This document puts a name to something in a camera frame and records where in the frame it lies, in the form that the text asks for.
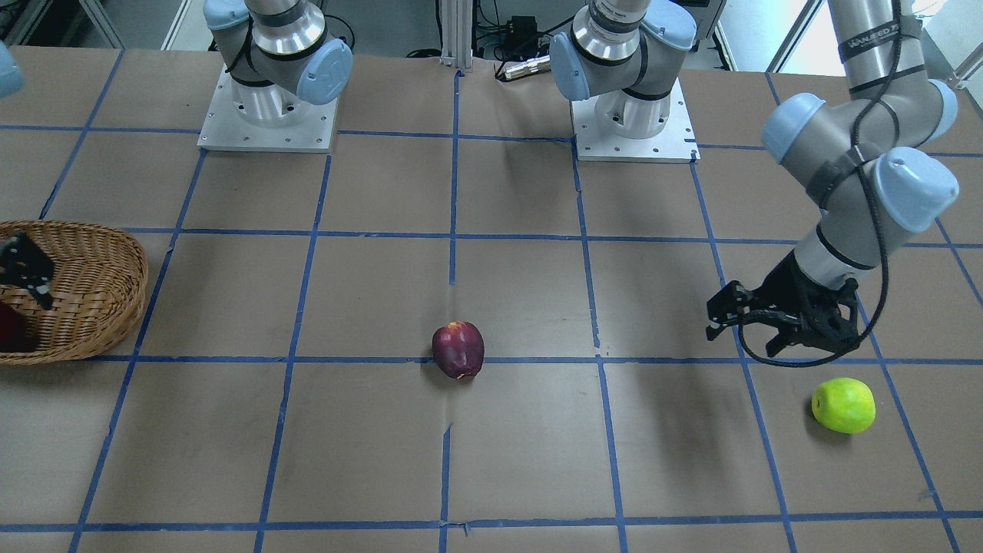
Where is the silver metal connector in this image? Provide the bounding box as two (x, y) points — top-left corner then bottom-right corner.
(498, 54), (551, 83)

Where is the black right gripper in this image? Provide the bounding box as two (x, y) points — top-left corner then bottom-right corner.
(1, 233), (55, 310)

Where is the woven wicker basket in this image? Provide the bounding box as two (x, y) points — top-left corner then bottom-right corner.
(2, 220), (150, 366)

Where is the green apple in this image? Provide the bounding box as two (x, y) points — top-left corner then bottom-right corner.
(810, 377), (875, 435)

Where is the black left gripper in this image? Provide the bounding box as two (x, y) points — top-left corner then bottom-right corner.
(705, 253), (860, 357)

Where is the dark red apple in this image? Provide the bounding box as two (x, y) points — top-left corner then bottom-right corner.
(432, 321), (485, 380)

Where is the aluminium frame post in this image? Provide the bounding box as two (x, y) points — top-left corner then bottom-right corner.
(438, 0), (475, 74)

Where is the black electronics box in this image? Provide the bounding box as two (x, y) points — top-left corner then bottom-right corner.
(501, 15), (538, 58)

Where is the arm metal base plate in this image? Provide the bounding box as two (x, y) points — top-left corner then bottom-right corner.
(197, 66), (340, 154)
(570, 78), (701, 164)

